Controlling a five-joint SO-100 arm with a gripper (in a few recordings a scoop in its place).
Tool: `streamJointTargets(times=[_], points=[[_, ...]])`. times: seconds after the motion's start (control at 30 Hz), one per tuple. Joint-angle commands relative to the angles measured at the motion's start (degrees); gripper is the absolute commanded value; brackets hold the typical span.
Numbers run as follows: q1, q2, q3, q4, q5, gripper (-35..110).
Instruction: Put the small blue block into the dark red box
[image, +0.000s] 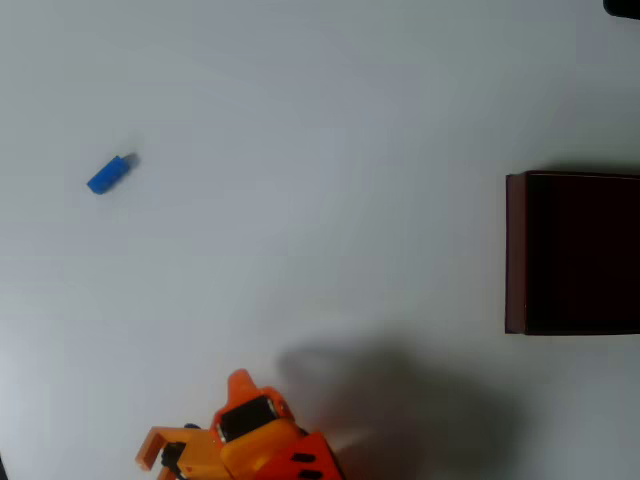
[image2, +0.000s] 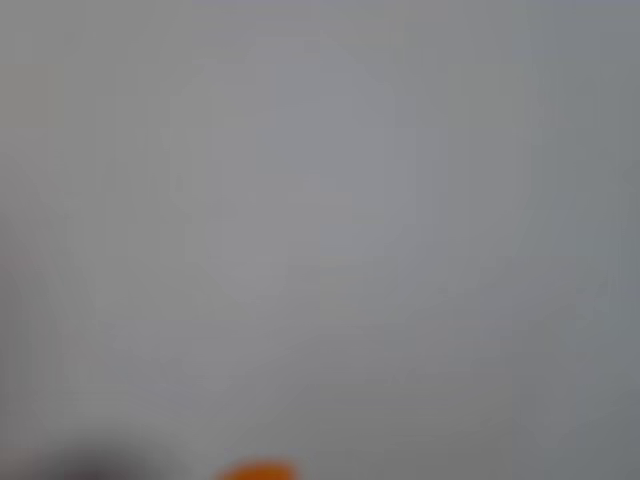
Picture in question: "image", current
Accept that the small blue block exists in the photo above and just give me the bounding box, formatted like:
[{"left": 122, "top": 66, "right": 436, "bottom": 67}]
[{"left": 86, "top": 153, "right": 138, "bottom": 196}]

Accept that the dark brown box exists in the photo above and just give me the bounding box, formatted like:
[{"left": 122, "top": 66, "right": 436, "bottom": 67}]
[{"left": 504, "top": 169, "right": 640, "bottom": 337}]

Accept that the black object at table edge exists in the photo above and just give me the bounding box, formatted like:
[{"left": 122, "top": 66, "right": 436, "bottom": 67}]
[{"left": 602, "top": 0, "right": 640, "bottom": 21}]

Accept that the orange camera mount with camera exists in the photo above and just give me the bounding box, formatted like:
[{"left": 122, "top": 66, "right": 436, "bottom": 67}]
[{"left": 134, "top": 423, "right": 227, "bottom": 480}]

